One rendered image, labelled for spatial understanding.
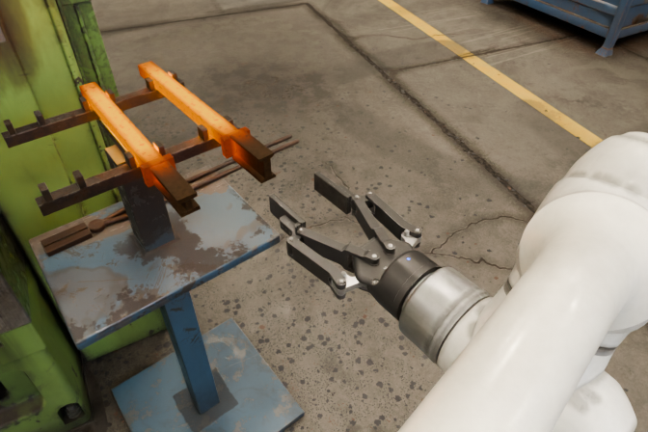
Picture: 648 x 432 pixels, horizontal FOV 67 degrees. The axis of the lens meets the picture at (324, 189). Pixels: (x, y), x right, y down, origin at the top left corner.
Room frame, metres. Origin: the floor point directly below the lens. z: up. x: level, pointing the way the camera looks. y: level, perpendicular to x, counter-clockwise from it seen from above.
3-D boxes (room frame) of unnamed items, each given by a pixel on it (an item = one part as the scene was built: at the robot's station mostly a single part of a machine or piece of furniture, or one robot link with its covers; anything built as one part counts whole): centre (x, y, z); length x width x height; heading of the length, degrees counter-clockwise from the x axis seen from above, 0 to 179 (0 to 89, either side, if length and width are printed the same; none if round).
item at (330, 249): (0.40, -0.01, 0.94); 0.11 x 0.01 x 0.04; 61
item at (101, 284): (0.68, 0.34, 0.67); 0.40 x 0.30 x 0.02; 128
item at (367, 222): (0.44, -0.06, 0.94); 0.11 x 0.01 x 0.04; 18
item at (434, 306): (0.31, -0.12, 0.94); 0.09 x 0.06 x 0.09; 130
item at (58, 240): (0.84, 0.30, 0.68); 0.60 x 0.04 x 0.01; 129
